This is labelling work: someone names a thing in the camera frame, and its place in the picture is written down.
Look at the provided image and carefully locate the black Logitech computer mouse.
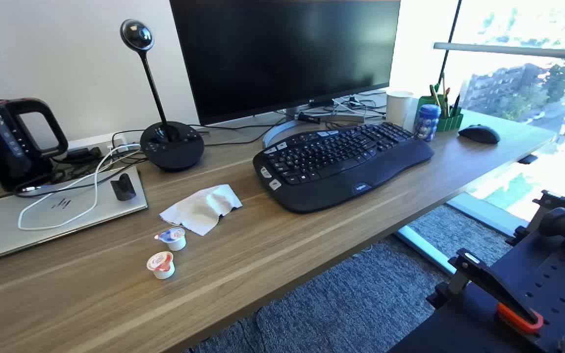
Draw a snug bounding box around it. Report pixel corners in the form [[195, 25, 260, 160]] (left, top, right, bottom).
[[456, 123, 501, 147]]

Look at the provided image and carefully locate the silver monitor stand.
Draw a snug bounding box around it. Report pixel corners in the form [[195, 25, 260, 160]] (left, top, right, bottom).
[[260, 96, 388, 149]]

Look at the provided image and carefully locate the black ergonomic keyboard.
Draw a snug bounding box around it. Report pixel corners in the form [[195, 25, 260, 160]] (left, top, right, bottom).
[[250, 121, 435, 213]]

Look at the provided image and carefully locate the crumpled white tissue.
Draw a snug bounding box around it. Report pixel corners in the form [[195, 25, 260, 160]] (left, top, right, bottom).
[[158, 182, 242, 237]]

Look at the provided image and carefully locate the black webcam on stalk base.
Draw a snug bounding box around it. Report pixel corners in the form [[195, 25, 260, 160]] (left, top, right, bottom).
[[117, 17, 205, 172]]

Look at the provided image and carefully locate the large black computer monitor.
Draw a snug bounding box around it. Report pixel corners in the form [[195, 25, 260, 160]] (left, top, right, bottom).
[[168, 0, 401, 127]]

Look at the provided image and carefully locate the creamer cup with purple lid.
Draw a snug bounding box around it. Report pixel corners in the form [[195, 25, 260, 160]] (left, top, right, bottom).
[[152, 225, 188, 252]]

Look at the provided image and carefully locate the white paper cup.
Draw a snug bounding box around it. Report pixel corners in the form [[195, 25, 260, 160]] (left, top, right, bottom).
[[384, 88, 417, 129]]

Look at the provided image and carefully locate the creamer cup with red lid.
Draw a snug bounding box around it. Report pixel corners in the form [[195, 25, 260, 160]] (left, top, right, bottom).
[[144, 249, 178, 282]]

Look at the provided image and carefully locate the blue gum canister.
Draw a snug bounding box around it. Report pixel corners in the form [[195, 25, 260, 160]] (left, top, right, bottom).
[[413, 101, 441, 143]]

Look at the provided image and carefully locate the small black adapter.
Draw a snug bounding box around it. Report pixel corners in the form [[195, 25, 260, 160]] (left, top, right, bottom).
[[109, 172, 137, 201]]

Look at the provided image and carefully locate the green plastic pen organizer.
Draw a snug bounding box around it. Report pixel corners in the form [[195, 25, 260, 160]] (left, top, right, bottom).
[[415, 82, 464, 133]]

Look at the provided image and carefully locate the black slanted pole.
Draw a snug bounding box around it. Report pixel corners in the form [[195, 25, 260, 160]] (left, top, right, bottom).
[[435, 0, 464, 94]]

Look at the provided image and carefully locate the closed silver laptop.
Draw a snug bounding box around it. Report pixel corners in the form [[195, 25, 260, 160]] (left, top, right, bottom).
[[0, 164, 148, 268]]

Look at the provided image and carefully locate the black perforated robot cart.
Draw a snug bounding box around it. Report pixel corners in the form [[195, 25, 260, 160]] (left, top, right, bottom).
[[388, 190, 565, 353]]

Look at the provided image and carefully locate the thin white cable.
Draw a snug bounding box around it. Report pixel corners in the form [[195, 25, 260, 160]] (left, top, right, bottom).
[[15, 143, 127, 233]]

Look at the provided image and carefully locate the black clamp with orange handle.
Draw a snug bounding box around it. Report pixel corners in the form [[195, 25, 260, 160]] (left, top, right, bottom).
[[454, 247, 545, 337]]

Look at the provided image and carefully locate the grey window rail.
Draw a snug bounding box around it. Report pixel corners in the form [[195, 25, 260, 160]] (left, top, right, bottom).
[[431, 41, 565, 62]]

